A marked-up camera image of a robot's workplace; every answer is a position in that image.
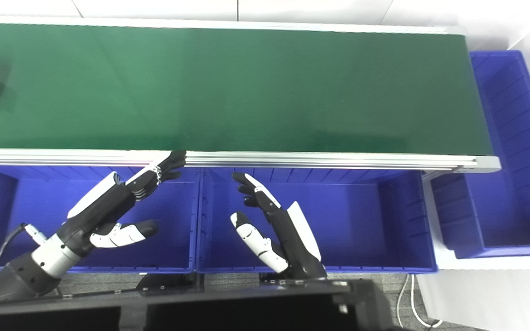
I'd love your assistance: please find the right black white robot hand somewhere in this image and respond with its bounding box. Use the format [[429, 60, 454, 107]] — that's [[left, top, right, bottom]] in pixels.
[[230, 172, 328, 280]]

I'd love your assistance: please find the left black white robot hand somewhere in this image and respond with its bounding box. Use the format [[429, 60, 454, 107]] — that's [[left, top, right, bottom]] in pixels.
[[57, 150, 187, 259]]

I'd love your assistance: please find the blue plastic bin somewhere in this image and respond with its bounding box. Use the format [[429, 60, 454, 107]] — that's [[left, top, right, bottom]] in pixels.
[[0, 165, 200, 274], [431, 50, 530, 259], [196, 167, 438, 275]]

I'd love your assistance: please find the green conveyor belt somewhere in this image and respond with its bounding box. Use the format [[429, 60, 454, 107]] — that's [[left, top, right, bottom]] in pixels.
[[0, 16, 501, 175], [0, 23, 495, 156]]

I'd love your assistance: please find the black robot torso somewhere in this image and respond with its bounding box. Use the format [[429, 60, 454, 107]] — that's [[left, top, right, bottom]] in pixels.
[[0, 278, 394, 331]]

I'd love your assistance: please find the black stand bracket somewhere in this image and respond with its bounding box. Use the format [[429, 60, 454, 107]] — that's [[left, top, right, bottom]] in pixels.
[[137, 273, 201, 296], [259, 273, 295, 286]]

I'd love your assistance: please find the black wrist cable with connector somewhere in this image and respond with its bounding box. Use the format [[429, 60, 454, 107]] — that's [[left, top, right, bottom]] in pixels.
[[0, 223, 48, 276]]

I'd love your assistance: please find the white cable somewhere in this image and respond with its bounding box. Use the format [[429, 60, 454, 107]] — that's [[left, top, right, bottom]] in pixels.
[[396, 274, 443, 328]]

